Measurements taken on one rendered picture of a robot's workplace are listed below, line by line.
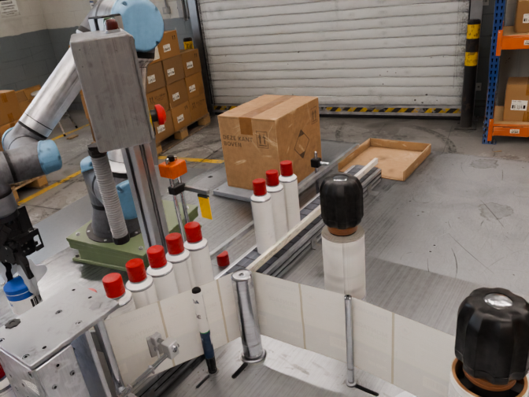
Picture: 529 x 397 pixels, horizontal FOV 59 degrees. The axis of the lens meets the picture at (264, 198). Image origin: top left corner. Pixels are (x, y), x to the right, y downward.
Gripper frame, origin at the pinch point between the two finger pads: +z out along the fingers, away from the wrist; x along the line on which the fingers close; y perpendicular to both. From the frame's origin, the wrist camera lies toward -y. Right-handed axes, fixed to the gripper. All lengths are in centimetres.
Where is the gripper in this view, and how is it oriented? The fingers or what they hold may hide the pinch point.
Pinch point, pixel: (21, 290)
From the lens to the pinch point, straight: 129.8
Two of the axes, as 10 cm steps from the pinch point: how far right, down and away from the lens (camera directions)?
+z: 1.1, 9.0, 4.2
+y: 4.2, -4.3, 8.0
